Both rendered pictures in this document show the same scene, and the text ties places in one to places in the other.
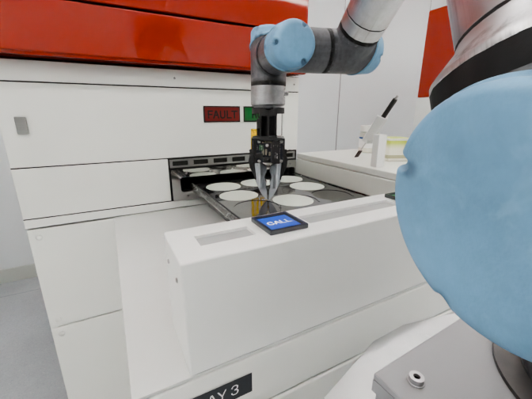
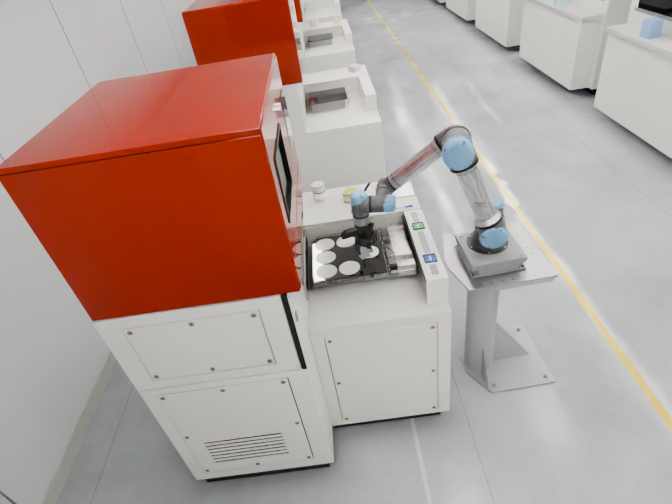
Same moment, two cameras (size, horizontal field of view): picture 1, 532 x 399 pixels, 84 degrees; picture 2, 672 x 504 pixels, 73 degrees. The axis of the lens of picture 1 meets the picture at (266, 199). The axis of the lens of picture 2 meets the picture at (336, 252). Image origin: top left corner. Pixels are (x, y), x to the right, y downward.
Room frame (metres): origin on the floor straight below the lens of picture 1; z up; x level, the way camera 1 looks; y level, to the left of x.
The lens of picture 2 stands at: (-0.08, 1.53, 2.25)
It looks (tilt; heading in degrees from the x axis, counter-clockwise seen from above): 37 degrees down; 301
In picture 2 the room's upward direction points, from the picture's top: 10 degrees counter-clockwise
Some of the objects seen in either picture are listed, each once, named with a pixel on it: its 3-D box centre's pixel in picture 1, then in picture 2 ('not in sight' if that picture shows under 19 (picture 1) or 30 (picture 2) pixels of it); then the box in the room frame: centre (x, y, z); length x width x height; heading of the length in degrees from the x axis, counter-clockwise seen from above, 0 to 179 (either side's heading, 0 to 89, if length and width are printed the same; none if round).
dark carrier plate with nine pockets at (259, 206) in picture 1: (274, 191); (347, 254); (0.78, -0.02, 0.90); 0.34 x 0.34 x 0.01; 28
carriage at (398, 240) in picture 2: not in sight; (400, 249); (0.55, -0.16, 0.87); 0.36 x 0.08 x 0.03; 118
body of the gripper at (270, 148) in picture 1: (267, 135); (364, 234); (0.66, 0.00, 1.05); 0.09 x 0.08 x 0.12; 0
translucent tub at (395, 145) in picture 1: (393, 148); (351, 195); (0.90, -0.39, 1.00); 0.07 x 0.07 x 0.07; 5
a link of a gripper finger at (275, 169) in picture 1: (274, 182); not in sight; (0.67, -0.02, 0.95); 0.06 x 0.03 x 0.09; 0
